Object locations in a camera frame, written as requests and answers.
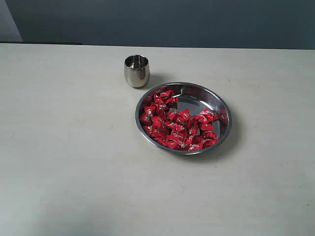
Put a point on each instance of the red candy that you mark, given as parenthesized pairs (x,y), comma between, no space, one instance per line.
(206,116)
(151,131)
(183,117)
(180,130)
(174,145)
(208,142)
(148,114)
(165,98)

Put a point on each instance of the round stainless steel plate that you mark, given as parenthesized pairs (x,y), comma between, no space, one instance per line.
(196,98)

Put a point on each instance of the stainless steel cup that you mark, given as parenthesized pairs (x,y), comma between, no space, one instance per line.
(136,71)

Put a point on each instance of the red wrapped candy top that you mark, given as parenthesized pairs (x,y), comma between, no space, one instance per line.
(165,98)

